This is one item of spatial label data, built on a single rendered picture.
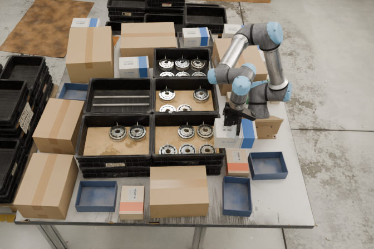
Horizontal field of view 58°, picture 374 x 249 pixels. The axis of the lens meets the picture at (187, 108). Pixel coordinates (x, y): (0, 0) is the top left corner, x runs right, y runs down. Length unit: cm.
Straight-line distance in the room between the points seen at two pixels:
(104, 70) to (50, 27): 202
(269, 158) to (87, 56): 138
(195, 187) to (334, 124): 200
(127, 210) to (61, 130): 61
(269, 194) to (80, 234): 139
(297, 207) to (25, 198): 143
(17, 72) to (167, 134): 170
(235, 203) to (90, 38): 153
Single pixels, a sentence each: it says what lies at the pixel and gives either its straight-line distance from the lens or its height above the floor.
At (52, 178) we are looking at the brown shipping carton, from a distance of 192.
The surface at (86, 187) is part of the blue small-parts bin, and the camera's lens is 203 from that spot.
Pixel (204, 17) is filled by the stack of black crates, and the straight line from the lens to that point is 353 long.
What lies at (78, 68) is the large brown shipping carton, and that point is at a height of 85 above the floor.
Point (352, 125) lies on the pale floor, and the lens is 358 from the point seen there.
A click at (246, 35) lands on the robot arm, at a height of 137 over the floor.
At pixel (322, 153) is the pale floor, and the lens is 324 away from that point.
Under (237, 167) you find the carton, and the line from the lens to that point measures 200.
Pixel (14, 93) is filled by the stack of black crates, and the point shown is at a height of 49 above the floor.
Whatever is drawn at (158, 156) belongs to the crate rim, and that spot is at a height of 93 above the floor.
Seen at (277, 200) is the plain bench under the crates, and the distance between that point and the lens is 204.
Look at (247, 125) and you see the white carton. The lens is 172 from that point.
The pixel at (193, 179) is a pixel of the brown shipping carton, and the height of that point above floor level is 86.
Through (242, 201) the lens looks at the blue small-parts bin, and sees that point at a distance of 198.
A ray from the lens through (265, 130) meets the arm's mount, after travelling 217.
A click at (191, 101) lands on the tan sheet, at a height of 83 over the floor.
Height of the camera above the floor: 246
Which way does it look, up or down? 49 degrees down
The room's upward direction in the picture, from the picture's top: 4 degrees clockwise
